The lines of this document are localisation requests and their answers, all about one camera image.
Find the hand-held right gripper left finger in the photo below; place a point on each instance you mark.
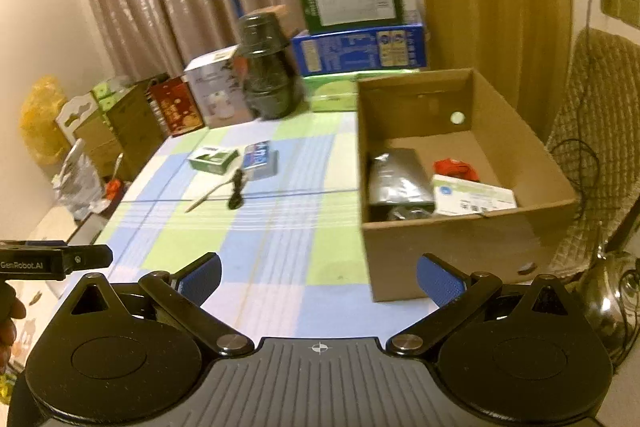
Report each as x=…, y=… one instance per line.
x=201, y=279

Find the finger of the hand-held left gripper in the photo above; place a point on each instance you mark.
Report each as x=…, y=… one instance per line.
x=90, y=256

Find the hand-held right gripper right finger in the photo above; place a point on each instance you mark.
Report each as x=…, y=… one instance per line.
x=440, y=282

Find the clear plastic packet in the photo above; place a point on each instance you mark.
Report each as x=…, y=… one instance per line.
x=410, y=213

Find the white box with green label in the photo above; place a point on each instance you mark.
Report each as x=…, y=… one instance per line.
x=472, y=197

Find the silver foil pouch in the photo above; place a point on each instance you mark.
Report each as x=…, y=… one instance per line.
x=400, y=177

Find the red snack packet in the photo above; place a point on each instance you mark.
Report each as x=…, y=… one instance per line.
x=452, y=168

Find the plaid cloth desktop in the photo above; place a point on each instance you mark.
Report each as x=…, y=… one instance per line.
x=280, y=232

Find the person's left hand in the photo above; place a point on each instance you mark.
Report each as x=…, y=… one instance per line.
x=9, y=312

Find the white plastic bag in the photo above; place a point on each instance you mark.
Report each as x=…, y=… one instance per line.
x=80, y=182

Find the wooden stick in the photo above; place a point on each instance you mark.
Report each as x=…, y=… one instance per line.
x=202, y=198

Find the low brown cardboard box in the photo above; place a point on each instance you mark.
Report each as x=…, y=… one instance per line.
x=97, y=147

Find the small green box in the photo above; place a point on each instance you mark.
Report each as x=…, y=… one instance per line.
x=212, y=159

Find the small blue box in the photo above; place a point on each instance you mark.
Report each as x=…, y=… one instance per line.
x=259, y=158

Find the tall brown cardboard box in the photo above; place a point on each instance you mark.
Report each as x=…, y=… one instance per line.
x=137, y=127

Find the yellow plastic bag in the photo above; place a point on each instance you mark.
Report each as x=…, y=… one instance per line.
x=42, y=122

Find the white carved chair back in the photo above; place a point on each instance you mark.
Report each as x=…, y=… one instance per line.
x=75, y=114

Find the green tissue packs stack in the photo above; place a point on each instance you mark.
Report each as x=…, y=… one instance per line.
x=110, y=92

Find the shiny metal kettle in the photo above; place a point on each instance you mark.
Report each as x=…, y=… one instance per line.
x=607, y=297

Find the red gift box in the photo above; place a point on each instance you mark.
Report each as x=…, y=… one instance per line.
x=175, y=107

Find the white humidifier box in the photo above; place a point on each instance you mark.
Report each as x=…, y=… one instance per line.
x=217, y=89

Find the green tissue pack bundle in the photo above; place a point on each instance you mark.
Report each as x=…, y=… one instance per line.
x=330, y=92

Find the quilted chair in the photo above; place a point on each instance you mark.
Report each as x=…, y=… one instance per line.
x=600, y=107

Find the large blue carton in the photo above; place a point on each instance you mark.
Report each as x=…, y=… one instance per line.
x=350, y=52

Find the wall socket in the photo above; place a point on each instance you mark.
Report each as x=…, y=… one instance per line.
x=622, y=4

